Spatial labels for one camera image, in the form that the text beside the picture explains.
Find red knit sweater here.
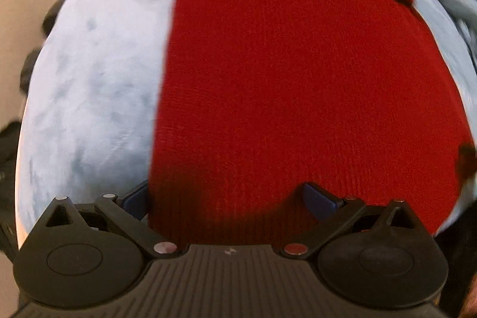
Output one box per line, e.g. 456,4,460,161
149,0,476,246

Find black clothing pile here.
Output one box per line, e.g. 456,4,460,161
0,121,21,261

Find black dumbbell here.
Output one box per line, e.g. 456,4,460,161
18,0,70,95

